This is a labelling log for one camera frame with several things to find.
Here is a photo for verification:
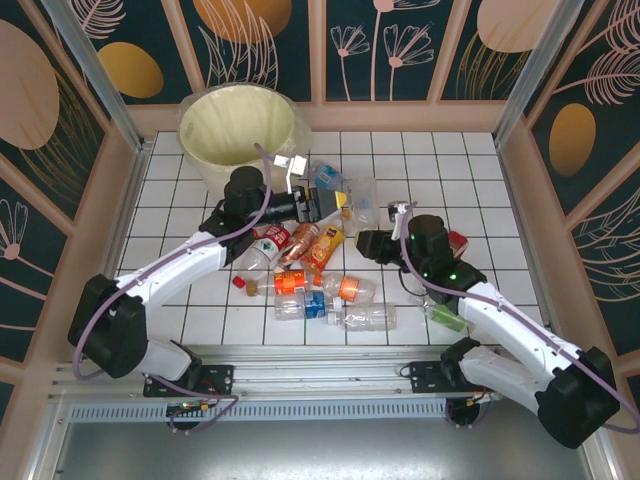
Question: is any blue label water bottle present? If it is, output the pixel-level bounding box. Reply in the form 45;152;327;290
309;160;347;191

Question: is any dark red label bottle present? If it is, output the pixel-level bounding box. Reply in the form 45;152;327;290
446;229;471;260

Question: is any clear bottle purple print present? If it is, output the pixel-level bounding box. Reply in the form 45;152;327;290
342;174;379;225

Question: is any orange juice bottle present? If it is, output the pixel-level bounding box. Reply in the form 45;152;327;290
299;223;346;275

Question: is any clear bottle orange band label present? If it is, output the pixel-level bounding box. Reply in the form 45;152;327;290
312;272;377;305

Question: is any crushed copper brown bottle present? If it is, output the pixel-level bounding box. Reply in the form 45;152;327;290
277;222;321;269

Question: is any bottle red white green label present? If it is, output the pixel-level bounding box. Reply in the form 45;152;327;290
232;222;296;290

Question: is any clear unlabelled bottle white cap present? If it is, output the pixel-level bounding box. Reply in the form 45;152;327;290
327;301;399;332

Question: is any crushed bottle green label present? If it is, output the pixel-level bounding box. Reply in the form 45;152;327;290
409;294;474;334

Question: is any crushed clear bottle blue label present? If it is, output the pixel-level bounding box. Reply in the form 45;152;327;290
273;292;344;322

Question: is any orange label bottle orange cap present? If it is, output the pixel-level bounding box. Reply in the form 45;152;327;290
245;269;309;300

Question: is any grey sheet metal panel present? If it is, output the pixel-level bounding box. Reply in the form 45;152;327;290
29;418;616;480

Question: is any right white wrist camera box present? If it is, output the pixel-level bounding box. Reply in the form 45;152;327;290
387;199;417;240

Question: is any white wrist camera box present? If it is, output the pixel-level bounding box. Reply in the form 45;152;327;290
272;153;309;194
387;199;417;240

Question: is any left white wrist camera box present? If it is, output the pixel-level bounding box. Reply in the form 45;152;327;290
272;153;309;194

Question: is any aluminium side rail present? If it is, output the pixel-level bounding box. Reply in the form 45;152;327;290
492;137;574;357
74;139;156;364

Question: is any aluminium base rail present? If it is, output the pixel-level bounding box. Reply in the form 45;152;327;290
47;344;599;405

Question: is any grey slotted cable duct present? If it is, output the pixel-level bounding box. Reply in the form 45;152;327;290
67;402;451;422

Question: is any aluminium frame post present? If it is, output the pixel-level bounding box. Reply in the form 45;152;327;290
39;0;154;156
492;0;584;146

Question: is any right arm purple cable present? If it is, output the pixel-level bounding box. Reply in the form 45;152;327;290
397;202;640;436

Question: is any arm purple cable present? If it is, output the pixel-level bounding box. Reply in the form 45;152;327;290
72;142;241;436
397;202;640;436

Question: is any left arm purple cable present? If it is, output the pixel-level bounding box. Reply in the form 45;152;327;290
72;142;241;436

